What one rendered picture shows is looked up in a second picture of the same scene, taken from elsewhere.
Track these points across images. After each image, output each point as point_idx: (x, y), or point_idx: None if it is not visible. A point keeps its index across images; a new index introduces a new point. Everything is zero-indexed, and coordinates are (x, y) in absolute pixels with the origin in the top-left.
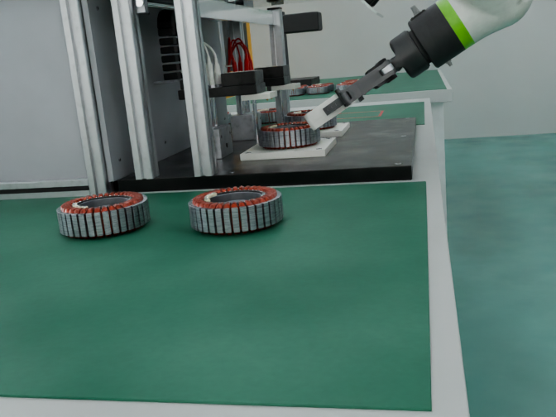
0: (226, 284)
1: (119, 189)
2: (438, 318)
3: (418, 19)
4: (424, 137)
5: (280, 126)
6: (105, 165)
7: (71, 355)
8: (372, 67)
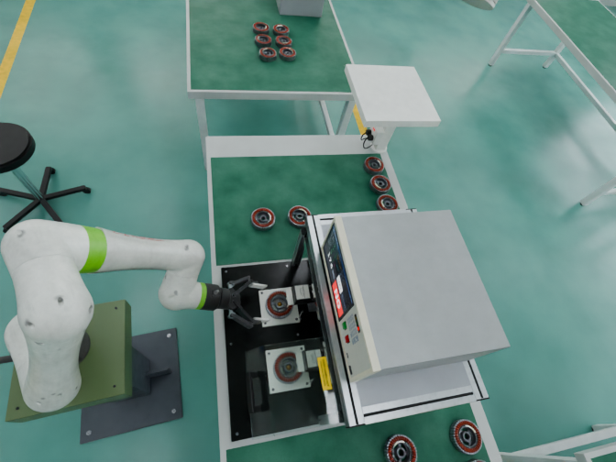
0: (248, 186)
1: None
2: (210, 177)
3: (215, 286)
4: (222, 379)
5: (285, 309)
6: None
7: (260, 164)
8: (237, 290)
